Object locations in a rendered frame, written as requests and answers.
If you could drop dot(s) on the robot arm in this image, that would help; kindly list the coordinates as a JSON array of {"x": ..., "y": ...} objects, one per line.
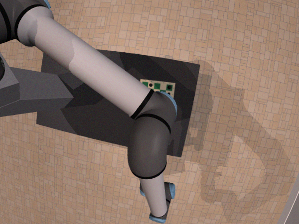
[{"x": 31, "y": 22}]

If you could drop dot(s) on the green and white chessboard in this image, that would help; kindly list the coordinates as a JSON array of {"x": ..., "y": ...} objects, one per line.
[{"x": 160, "y": 86}]

